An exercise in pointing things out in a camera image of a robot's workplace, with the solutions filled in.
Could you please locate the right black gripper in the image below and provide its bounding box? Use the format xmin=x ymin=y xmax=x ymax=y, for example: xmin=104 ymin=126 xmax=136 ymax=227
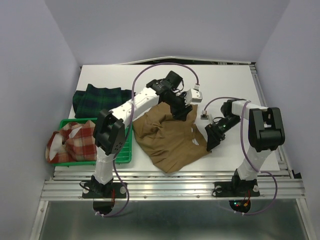
xmin=204 ymin=114 xmax=241 ymax=151

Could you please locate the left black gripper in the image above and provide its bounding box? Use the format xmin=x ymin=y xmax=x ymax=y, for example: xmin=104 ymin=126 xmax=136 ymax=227
xmin=163 ymin=91 xmax=193 ymax=122

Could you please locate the tan pleated skirt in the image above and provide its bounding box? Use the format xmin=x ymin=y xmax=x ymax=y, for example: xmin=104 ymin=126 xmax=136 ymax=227
xmin=132 ymin=102 xmax=209 ymax=174

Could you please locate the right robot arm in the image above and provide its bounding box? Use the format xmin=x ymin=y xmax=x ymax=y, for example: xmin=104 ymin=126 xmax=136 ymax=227
xmin=201 ymin=98 xmax=285 ymax=198

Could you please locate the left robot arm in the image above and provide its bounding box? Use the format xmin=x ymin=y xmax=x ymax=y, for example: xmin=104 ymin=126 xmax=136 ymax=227
xmin=79 ymin=71 xmax=200 ymax=199

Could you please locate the green plastic tray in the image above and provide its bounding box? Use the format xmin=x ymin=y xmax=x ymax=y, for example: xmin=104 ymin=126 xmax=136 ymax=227
xmin=52 ymin=118 xmax=133 ymax=167

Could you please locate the green plaid skirt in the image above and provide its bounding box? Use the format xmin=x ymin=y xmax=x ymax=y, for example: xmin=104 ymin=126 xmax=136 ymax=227
xmin=72 ymin=84 xmax=132 ymax=119

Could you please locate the red plaid skirt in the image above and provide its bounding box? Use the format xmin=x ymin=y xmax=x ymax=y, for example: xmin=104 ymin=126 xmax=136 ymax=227
xmin=45 ymin=120 xmax=97 ymax=164

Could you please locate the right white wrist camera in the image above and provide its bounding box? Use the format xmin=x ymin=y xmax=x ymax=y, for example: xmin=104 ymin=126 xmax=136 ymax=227
xmin=200 ymin=113 xmax=213 ymax=122

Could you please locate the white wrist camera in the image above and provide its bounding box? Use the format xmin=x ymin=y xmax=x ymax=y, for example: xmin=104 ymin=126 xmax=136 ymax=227
xmin=200 ymin=113 xmax=213 ymax=122
xmin=184 ymin=88 xmax=203 ymax=105

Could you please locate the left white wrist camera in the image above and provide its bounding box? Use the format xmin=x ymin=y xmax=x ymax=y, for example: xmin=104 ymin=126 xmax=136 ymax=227
xmin=184 ymin=88 xmax=203 ymax=105

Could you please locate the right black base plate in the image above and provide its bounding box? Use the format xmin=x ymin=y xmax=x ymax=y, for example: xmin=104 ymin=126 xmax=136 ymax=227
xmin=214 ymin=181 xmax=260 ymax=198

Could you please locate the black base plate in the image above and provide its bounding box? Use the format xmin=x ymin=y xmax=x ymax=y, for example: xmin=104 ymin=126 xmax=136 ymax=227
xmin=214 ymin=181 xmax=260 ymax=198
xmin=79 ymin=181 xmax=127 ymax=199

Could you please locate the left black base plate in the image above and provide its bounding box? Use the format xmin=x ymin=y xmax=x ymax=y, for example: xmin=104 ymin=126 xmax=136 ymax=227
xmin=79 ymin=181 xmax=127 ymax=199

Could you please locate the aluminium frame rail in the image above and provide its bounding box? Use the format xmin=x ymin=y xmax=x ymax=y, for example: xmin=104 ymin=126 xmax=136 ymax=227
xmin=28 ymin=61 xmax=313 ymax=240

